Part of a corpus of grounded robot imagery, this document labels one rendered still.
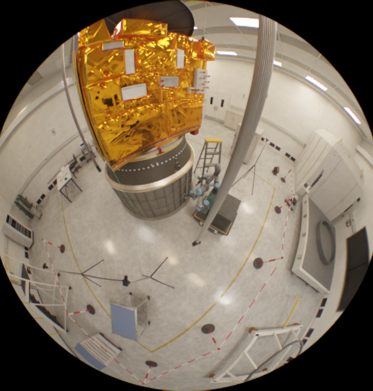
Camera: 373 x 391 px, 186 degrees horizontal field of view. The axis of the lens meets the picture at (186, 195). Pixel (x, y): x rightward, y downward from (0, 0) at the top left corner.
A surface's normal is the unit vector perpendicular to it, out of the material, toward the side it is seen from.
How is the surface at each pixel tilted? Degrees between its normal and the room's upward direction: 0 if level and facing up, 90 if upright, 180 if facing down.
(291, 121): 90
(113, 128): 84
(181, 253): 0
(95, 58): 88
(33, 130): 90
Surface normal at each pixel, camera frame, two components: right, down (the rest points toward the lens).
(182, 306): 0.04, -0.57
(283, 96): -0.66, 0.60
